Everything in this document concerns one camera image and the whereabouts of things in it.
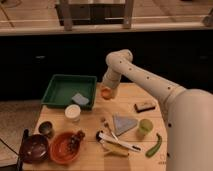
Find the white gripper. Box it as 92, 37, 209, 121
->
101, 76, 120, 98

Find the orange apple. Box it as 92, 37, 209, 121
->
101, 87, 113, 100

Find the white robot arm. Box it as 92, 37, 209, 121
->
102, 49, 213, 171

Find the white paper cup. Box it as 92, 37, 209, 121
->
65, 104, 81, 122

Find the light green plastic cup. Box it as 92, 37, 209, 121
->
138, 119, 153, 135

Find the small metal cup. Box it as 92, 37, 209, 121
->
38, 121, 53, 137

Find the grey blue sponge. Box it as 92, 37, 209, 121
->
72, 93, 89, 105

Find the small metal fork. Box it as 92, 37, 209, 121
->
104, 122, 118, 140

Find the grey triangular cloth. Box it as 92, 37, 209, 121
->
113, 115, 138, 136

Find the green plastic tray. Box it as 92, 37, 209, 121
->
42, 74, 97, 110

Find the yellow banana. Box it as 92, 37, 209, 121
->
102, 142, 129, 157

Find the dark grapes bunch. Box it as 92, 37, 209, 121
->
68, 131, 85, 151

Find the green chili pepper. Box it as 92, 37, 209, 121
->
145, 133, 162, 158

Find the orange plastic bowl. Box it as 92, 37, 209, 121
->
49, 132, 80, 165

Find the dark brown bowl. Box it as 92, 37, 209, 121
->
21, 134, 49, 164

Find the white handled black spatula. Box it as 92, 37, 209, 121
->
96, 131, 141, 152

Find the wooden chair frame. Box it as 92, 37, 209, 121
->
54, 0, 134, 31

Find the black handled utensil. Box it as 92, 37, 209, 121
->
16, 129, 29, 171

